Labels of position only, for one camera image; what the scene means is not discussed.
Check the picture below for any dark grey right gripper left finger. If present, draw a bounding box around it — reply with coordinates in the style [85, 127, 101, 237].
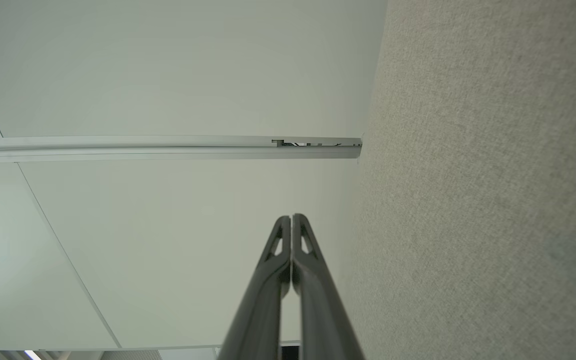
[218, 215, 293, 360]

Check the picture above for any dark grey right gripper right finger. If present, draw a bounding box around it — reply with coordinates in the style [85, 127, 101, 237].
[292, 214, 366, 360]

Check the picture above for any grey metal partition post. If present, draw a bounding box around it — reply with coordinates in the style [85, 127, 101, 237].
[0, 135, 364, 165]

